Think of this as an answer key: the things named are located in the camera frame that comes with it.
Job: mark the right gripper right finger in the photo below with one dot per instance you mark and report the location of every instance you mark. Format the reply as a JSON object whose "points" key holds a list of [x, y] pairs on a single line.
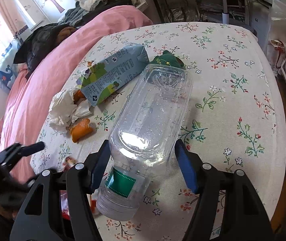
{"points": [[244, 216]]}

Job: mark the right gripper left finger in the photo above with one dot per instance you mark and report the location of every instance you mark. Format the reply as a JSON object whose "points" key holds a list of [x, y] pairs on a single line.
{"points": [[40, 216]]}

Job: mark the white tissue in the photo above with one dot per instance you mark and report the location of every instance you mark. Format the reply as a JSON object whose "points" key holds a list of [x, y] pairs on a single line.
{"points": [[66, 107]]}

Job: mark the clear plastic bottle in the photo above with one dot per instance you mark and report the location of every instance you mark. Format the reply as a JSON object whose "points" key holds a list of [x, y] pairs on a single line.
{"points": [[143, 138]]}

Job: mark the red snack wrapper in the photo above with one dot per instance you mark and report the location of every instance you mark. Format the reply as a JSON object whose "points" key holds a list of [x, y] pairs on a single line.
{"points": [[69, 162]]}

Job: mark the pink duvet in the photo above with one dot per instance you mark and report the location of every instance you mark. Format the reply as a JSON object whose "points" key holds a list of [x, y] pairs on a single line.
{"points": [[29, 100]]}

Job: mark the floral bed sheet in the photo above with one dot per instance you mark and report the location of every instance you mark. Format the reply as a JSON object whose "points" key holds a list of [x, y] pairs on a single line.
{"points": [[234, 120]]}

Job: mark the orange peel piece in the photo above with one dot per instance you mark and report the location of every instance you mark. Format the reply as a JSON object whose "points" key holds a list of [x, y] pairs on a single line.
{"points": [[81, 130]]}

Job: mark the whale pattern pillow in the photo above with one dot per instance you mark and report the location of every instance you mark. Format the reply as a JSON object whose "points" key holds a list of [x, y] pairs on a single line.
{"points": [[8, 70]]}

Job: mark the blue green milk carton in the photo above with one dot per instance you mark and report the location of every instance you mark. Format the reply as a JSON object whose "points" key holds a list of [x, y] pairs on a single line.
{"points": [[103, 78]]}

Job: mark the black jacket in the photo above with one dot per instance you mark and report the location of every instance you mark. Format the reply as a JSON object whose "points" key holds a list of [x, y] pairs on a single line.
{"points": [[40, 43]]}

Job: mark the green crumpled wrapper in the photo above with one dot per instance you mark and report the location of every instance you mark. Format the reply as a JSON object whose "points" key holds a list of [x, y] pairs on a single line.
{"points": [[168, 59]]}

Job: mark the clothes pile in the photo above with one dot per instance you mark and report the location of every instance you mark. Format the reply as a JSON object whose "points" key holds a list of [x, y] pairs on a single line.
{"points": [[84, 12]]}

